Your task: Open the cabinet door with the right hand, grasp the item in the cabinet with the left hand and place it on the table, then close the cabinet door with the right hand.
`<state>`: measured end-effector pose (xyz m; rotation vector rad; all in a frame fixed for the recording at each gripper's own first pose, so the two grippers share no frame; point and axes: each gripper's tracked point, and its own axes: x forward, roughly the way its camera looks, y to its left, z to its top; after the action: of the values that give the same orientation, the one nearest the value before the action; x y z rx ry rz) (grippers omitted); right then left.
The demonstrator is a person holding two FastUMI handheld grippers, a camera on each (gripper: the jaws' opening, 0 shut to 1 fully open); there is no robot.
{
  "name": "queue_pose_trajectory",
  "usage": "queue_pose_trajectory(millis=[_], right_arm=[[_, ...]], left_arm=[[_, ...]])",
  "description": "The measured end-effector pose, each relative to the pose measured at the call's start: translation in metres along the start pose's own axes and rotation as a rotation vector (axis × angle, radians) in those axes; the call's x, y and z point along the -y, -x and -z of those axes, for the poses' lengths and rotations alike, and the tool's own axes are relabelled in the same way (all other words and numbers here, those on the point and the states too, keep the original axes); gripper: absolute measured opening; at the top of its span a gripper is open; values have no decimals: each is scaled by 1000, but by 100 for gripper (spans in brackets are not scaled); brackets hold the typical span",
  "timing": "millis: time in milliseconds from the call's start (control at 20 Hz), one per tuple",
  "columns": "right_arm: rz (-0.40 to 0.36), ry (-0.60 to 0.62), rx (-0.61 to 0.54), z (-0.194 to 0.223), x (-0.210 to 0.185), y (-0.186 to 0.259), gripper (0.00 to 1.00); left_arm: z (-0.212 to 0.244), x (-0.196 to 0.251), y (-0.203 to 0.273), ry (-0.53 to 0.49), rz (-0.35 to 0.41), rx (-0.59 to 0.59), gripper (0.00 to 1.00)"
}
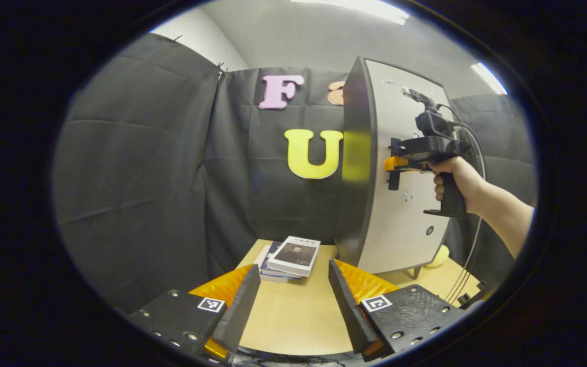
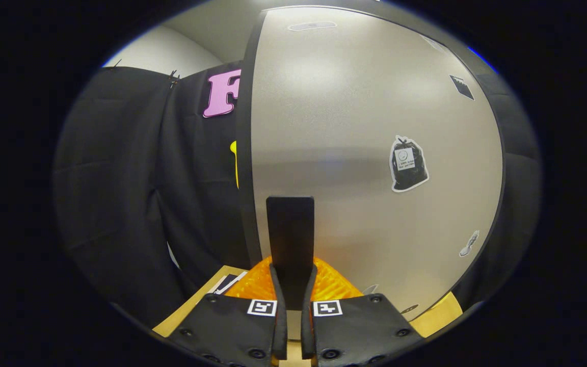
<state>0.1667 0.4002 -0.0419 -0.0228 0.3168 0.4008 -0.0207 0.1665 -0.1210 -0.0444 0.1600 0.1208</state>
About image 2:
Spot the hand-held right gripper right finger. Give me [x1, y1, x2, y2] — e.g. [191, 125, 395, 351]
[301, 256, 424, 367]

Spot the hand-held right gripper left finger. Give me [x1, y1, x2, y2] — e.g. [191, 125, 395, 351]
[169, 256, 288, 367]

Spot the grey cabinet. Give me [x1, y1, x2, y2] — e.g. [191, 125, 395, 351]
[235, 0, 508, 327]

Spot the light grey cabinet door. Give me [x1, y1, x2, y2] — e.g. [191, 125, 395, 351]
[249, 6, 504, 323]

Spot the black backdrop cloth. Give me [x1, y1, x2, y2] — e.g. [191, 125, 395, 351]
[53, 61, 543, 329]

